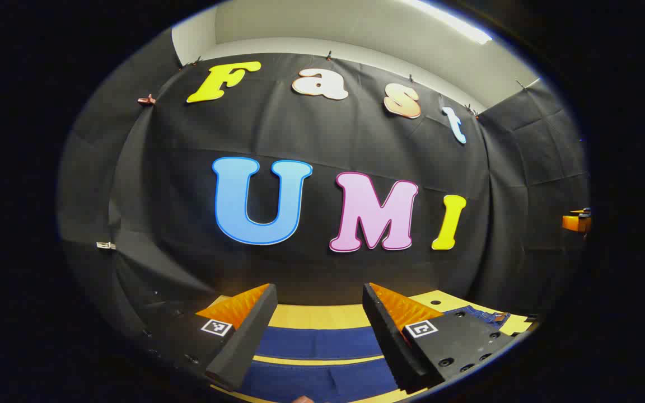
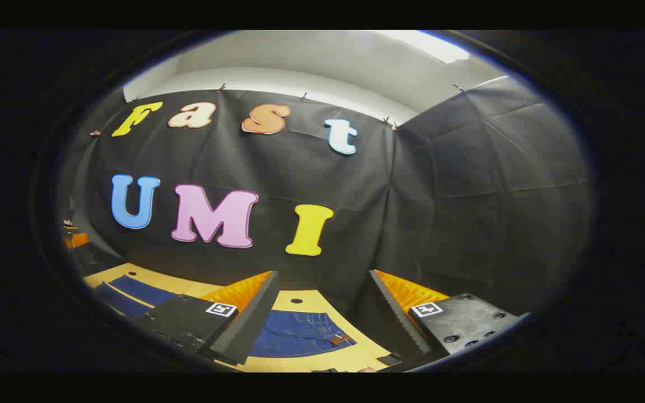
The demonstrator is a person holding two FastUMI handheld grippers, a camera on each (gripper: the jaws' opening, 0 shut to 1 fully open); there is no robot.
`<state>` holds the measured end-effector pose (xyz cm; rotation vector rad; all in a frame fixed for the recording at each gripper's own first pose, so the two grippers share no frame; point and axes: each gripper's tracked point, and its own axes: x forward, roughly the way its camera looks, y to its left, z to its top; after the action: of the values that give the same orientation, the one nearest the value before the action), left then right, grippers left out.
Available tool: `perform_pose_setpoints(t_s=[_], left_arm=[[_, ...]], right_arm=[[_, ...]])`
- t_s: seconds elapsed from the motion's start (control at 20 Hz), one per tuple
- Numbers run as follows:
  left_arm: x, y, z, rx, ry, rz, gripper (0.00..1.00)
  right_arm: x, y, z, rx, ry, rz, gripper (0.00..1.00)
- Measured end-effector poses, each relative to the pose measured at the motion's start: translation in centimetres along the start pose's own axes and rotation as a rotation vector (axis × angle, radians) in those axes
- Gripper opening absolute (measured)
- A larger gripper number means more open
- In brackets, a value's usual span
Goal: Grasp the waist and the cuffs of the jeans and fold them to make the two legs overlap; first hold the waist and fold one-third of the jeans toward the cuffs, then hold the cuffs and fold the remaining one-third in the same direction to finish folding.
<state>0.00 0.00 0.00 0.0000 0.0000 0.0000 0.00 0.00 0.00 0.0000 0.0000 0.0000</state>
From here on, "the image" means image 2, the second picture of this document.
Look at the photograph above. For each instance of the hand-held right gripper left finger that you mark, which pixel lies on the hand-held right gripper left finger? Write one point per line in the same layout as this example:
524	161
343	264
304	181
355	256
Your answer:
247	330

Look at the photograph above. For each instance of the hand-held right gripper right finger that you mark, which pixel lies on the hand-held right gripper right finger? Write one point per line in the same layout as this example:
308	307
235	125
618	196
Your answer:
398	327

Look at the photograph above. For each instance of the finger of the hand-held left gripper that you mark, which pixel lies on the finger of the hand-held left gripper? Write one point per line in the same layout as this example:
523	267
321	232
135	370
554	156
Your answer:
76	240

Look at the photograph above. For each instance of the blue denim jeans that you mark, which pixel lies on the blue denim jeans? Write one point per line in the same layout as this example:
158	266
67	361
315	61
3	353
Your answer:
300	336

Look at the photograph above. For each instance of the black backdrop cloth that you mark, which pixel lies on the black backdrop cloth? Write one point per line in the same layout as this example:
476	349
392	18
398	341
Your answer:
277	162

